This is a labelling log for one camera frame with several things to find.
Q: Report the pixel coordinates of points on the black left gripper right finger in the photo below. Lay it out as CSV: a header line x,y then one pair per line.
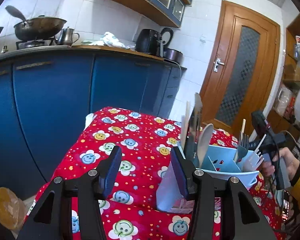
x,y
241,217

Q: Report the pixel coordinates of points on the dark grey plastic fork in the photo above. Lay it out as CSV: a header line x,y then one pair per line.
x,y
242,148

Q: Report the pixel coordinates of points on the wooden chopstick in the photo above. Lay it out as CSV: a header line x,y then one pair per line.
x,y
242,127

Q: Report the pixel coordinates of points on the white plastic fork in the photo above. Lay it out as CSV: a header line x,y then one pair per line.
x,y
254,160

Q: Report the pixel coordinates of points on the light blue utensil holder box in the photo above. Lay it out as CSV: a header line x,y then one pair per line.
x,y
183,185

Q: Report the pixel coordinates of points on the white plastic spoon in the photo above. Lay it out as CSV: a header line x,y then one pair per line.
x,y
203,143

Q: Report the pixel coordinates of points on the stainless steel smiley spoon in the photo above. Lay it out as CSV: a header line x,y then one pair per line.
x,y
197,114

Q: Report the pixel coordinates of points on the white chopstick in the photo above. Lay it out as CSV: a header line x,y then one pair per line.
x,y
187,116

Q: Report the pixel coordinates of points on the round wooden stool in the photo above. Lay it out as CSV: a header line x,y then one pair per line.
x,y
12,210

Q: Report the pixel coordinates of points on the smartphone with lit screen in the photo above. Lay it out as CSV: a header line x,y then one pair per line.
x,y
285,205

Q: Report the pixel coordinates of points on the brown wooden door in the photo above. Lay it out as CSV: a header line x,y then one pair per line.
x,y
249,45

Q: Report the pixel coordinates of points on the blue base cabinets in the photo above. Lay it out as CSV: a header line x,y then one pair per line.
x,y
46,93

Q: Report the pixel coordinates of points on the red smiley flower tablecloth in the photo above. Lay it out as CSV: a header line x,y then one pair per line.
x,y
130,211

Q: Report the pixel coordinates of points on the black air fryer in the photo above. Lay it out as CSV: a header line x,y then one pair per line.
x,y
149,41

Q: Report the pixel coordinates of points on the gas stove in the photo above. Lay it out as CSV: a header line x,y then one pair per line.
x,y
35,43

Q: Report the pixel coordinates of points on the steel kettle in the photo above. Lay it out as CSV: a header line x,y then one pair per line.
x,y
66,37

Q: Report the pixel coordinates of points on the crumpled cloth on counter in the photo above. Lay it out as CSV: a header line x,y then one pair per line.
x,y
110,40

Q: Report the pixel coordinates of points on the dark wok with ladle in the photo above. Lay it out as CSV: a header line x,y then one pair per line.
x,y
38,28

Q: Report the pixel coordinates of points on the metal door handle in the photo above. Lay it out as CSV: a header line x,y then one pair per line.
x,y
216,64

